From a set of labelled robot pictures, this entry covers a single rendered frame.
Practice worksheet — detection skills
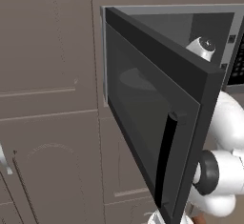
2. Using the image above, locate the taupe tall cupboard door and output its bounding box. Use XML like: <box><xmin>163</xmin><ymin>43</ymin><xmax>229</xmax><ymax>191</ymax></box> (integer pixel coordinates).
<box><xmin>0</xmin><ymin>0</ymin><xmax>98</xmax><ymax>121</ymax></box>

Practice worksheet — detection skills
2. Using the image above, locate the black microwave door handle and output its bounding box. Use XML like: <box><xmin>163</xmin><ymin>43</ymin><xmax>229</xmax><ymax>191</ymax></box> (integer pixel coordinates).
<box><xmin>153</xmin><ymin>111</ymin><xmax>179</xmax><ymax>209</ymax></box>

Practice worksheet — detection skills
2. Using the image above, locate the grey microwave oven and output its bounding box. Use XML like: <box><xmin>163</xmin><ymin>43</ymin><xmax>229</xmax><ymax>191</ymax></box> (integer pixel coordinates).
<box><xmin>100</xmin><ymin>4</ymin><xmax>244</xmax><ymax>109</ymax></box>

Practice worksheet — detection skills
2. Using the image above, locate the taupe drawer front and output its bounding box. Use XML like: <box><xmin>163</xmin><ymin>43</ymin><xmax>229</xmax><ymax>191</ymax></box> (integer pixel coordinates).
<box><xmin>104</xmin><ymin>194</ymin><xmax>160</xmax><ymax>224</ymax></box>

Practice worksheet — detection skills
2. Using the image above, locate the taupe low cupboard door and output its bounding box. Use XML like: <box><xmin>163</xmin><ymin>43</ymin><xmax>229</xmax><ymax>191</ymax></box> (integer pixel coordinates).
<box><xmin>0</xmin><ymin>109</ymin><xmax>106</xmax><ymax>224</ymax></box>

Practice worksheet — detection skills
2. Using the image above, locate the silver cupboard handle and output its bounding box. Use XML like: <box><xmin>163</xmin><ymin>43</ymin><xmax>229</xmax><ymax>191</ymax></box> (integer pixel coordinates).
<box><xmin>0</xmin><ymin>143</ymin><xmax>14</xmax><ymax>175</ymax></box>

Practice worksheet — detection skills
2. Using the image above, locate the black microwave door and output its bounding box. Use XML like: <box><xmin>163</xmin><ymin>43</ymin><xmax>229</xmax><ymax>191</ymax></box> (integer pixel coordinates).
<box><xmin>104</xmin><ymin>6</ymin><xmax>227</xmax><ymax>224</ymax></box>

